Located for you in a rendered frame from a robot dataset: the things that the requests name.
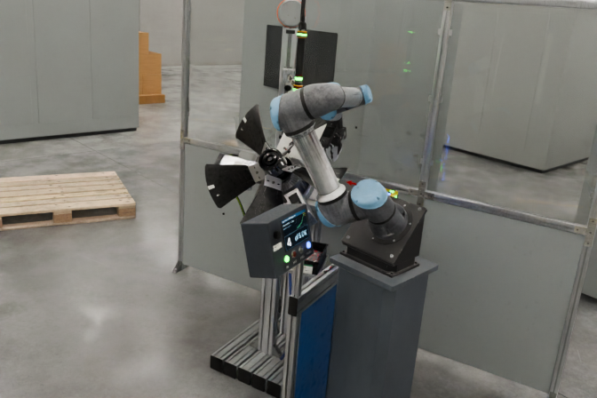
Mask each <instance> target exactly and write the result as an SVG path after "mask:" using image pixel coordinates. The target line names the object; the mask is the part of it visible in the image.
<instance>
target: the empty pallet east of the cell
mask: <svg viewBox="0 0 597 398"><path fill-rule="evenodd" d="M135 206H136V203H135V202H134V200H133V199H132V198H131V195H130V194H129V192H128V190H127V189H126V187H125V186H124V185H123V182H122V181H121V180H120V179H119V177H118V176H117V174H116V173H115V171H103V172H86V173H71V174H56V175H41V176H26V177H10V178H0V231H4V230H15V229H25V228H34V227H47V226H57V225H69V224H80V223H90V222H99V221H108V220H117V219H133V218H136V209H135ZM108 207H115V208H116V210H117V214H114V215H104V216H94V217H84V218H74V219H72V211H74V210H87V209H98V208H108ZM46 212H52V220H46V221H37V222H27V223H17V224H7V225H4V224H2V217H5V216H15V215H25V214H36V213H46Z"/></svg>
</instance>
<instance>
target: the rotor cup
mask: <svg viewBox="0 0 597 398"><path fill-rule="evenodd" d="M269 157H272V160H271V161H268V158H269ZM281 162H283V165H282V163H281ZM291 165H292V162H291V161H290V159H288V158H287V157H284V156H283V154H282V153H281V152H280V151H279V150H278V149H276V148H269V149H266V150H265V151H263V152H262V153H261V155H260V156H259V166H260V168H261V169H262V170H263V171H264V172H265V174H268V175H270V176H273V177H276V178H278V179H281V180H282V183H283V182H285V181H286V180H288V179H289V178H290V177H291V174H292V173H290V172H287V171H281V169H283V168H285V167H288V166H291ZM292 166H293V165H292ZM269 171H271V172H272V174H271V173H270V172H269Z"/></svg>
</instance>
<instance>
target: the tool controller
mask: <svg viewBox="0 0 597 398"><path fill-rule="evenodd" d="M241 227H242V232H243V242H244V248H245V252H246V258H247V263H248V268H249V273H250V277H252V278H271V279H276V278H278V277H280V276H281V275H283V274H284V273H286V272H287V271H289V270H290V269H292V268H293V267H295V266H296V265H297V264H299V263H300V262H302V261H303V260H305V259H307V258H308V257H309V256H311V255H312V254H314V249H313V244H312V237H311V232H310V226H309V220H308V214H307V208H306V204H305V203H292V204H281V205H278V206H276V207H274V208H273V209H271V210H269V211H266V212H264V213H262V214H260V215H258V216H257V217H255V218H252V219H249V220H247V221H245V222H243V223H242V224H241ZM290 233H292V239H293V245H294V247H293V248H291V249H289V250H288V251H286V247H285V241H284V237H285V236H286V235H289V234H290ZM306 242H310V244H311V246H310V248H309V249H307V248H306ZM300 245H301V246H303V248H304V251H303V252H302V253H299V246H300ZM292 251H296V252H297V256H296V258H293V257H292V256H291V253H292ZM285 255H288V256H289V261H288V263H285V262H284V256H285Z"/></svg>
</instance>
